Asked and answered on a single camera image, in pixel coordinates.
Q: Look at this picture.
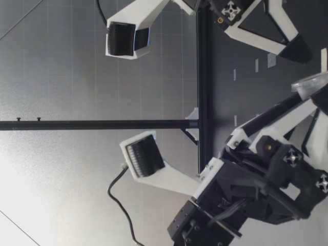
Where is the black frame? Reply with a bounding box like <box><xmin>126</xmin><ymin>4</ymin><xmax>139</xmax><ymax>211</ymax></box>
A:
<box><xmin>0</xmin><ymin>10</ymin><xmax>214</xmax><ymax>177</ymax></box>

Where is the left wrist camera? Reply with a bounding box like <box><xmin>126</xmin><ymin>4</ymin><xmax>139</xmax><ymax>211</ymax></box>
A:
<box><xmin>119</xmin><ymin>131</ymin><xmax>227</xmax><ymax>203</ymax></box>

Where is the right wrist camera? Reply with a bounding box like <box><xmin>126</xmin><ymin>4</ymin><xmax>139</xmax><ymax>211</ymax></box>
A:
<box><xmin>105</xmin><ymin>0</ymin><xmax>200</xmax><ymax>61</ymax></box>

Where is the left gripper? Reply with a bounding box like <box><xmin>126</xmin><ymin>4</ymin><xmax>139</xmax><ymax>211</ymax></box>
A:
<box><xmin>196</xmin><ymin>92</ymin><xmax>328</xmax><ymax>228</ymax></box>

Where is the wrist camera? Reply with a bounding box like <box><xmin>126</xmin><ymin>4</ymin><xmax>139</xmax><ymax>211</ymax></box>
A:
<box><xmin>119</xmin><ymin>131</ymin><xmax>227</xmax><ymax>203</ymax></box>
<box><xmin>105</xmin><ymin>0</ymin><xmax>200</xmax><ymax>61</ymax></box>

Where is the black camera cable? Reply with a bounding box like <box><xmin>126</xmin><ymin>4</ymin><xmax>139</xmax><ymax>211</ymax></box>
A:
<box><xmin>107</xmin><ymin>163</ymin><xmax>146</xmax><ymax>246</ymax></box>
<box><xmin>96</xmin><ymin>0</ymin><xmax>109</xmax><ymax>27</ymax></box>

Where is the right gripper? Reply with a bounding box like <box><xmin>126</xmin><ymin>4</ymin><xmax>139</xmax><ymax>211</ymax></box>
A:
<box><xmin>198</xmin><ymin>0</ymin><xmax>315</xmax><ymax>64</ymax></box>

